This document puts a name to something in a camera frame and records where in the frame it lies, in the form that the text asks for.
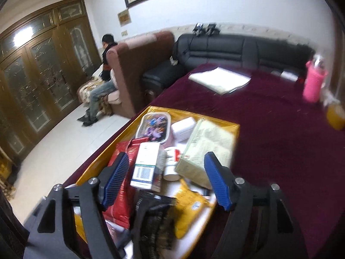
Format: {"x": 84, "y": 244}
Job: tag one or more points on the white paper stack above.
{"x": 221, "y": 80}

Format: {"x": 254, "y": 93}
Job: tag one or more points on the black snack packet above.
{"x": 155, "y": 221}

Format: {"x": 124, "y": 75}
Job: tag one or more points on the red snack bag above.
{"x": 129, "y": 202}

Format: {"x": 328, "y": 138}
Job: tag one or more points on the pink woven sleeve bottle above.
{"x": 312, "y": 83}

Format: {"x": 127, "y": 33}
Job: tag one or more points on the wall socket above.
{"x": 124, "y": 33}

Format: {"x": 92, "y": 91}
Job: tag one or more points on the black device on sofa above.
{"x": 198, "y": 29}
{"x": 212, "y": 29}

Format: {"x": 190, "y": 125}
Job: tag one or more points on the wooden glass doors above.
{"x": 40, "y": 81}

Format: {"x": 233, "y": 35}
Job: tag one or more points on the white folded paper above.
{"x": 287, "y": 75}

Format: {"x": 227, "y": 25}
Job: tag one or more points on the blue white small box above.
{"x": 145, "y": 162}

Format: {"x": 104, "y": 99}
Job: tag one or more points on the white plush toy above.
{"x": 330, "y": 97}

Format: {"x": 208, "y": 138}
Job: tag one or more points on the printed blanket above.
{"x": 86, "y": 89}

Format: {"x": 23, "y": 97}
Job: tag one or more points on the yellow snack packet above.
{"x": 188, "y": 210}

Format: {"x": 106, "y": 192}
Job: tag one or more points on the clear cartoon print case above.
{"x": 153, "y": 128}

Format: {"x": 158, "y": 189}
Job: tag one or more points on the yellow tape roll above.
{"x": 336, "y": 118}

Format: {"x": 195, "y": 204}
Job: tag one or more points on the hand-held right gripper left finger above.
{"x": 116, "y": 180}

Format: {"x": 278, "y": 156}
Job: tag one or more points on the maroon velvet cover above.
{"x": 277, "y": 135}

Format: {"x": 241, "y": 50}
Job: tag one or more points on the pale carton box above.
{"x": 207, "y": 145}

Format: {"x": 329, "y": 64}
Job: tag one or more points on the brown armchair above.
{"x": 132, "y": 72}

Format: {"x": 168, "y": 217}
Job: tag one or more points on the gold storage box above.
{"x": 129, "y": 129}

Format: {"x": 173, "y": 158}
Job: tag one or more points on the small gold wall plaque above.
{"x": 124, "y": 17}

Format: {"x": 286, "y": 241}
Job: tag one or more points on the black leather sofa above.
{"x": 242, "y": 50}

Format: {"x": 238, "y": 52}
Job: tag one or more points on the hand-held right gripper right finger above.
{"x": 218, "y": 180}

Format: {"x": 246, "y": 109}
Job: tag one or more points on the white jar red label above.
{"x": 172, "y": 167}

